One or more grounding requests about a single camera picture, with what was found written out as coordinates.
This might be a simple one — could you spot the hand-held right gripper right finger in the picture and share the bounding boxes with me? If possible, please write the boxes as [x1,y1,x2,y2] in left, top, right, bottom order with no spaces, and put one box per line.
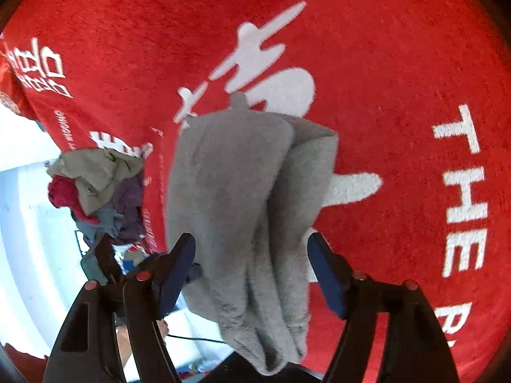
[307,231,460,383]

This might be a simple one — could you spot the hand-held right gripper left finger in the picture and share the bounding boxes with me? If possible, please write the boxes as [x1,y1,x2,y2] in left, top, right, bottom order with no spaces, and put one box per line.
[43,232,197,383]

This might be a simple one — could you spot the grey knit sweater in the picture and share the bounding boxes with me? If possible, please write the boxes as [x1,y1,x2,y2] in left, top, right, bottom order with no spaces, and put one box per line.
[164,92,340,376]

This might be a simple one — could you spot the pile of mixed clothes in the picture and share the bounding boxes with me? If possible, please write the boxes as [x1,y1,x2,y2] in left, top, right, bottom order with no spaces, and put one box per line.
[47,148,145,216]

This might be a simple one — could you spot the purple cloth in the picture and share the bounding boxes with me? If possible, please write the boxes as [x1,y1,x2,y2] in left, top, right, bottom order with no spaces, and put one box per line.
[113,176,148,245]

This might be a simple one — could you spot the blue cloth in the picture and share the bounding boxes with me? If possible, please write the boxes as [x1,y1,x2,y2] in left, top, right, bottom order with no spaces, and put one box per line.
[72,203,121,242]

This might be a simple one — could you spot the red cloth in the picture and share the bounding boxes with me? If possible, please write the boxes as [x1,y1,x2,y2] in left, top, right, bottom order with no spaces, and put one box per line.
[48,177,100,225]

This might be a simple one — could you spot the red printed mat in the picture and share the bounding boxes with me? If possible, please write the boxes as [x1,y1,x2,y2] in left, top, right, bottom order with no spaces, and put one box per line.
[0,0,511,383]

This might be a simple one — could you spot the black cable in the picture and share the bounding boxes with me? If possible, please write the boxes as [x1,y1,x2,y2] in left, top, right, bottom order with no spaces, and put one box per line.
[164,332,225,344]

